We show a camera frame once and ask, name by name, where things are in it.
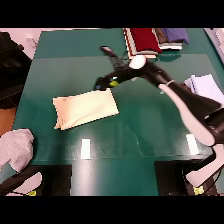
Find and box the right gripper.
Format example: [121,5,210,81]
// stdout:
[94,68,134,91]

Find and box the cream folded garment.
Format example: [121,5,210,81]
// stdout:
[52,87,121,131]

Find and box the red garment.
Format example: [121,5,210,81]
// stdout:
[129,27,163,55]

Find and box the brown garment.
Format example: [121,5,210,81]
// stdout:
[154,27,169,45]

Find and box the purple garment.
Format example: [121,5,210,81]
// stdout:
[161,27,191,46]

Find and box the lavender garment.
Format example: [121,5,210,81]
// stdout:
[183,73,224,105]

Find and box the black garment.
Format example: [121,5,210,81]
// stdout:
[0,31,33,110]

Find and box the pale pink garment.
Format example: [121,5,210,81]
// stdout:
[203,27,224,58]

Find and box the grey garment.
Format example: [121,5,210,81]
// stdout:
[0,128,35,173]

